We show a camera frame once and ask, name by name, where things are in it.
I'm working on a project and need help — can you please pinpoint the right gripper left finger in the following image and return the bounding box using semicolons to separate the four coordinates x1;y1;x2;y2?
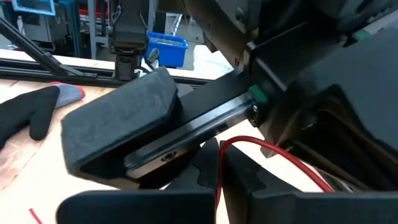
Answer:
55;138;220;224

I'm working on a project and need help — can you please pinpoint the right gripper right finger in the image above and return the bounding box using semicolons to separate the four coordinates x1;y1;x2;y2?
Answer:
220;140;398;224

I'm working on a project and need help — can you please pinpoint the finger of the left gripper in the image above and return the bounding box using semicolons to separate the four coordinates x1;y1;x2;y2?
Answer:
310;27;398;150
62;67;183;180

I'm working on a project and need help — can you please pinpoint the thin red wire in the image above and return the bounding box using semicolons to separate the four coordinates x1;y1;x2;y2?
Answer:
29;136;335;224

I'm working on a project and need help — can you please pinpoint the white bag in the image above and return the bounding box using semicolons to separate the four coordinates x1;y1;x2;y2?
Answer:
186;44;234;80

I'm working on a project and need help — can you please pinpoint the blue plastic crate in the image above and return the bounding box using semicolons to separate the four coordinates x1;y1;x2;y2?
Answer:
145;30;190;68

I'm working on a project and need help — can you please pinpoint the grey metal shelving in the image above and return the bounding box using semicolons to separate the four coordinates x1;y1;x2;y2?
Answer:
55;0;111;60

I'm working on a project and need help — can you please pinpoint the black glove grey cuff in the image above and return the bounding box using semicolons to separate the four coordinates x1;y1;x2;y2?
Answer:
0;81;86;150

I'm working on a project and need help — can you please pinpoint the blue framed tablet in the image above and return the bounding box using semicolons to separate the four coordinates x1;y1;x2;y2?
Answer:
11;0;57;17

